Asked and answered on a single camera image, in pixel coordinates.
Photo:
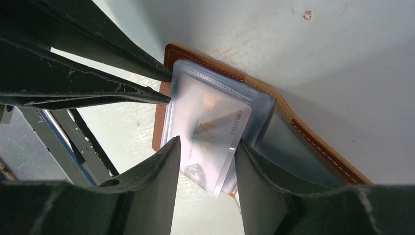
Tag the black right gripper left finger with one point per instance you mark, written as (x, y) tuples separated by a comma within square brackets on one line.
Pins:
[(139, 201)]

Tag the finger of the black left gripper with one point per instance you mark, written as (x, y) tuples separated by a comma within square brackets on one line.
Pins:
[(36, 78), (80, 27)]

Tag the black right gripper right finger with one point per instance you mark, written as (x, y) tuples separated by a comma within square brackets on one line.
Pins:
[(274, 201)]

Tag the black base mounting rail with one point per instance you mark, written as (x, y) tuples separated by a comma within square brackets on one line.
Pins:
[(71, 143)]

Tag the brown leather card holder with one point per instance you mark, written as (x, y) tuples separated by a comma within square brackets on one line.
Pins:
[(282, 137)]

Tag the white striped credit cards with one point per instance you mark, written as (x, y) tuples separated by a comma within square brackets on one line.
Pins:
[(209, 124)]

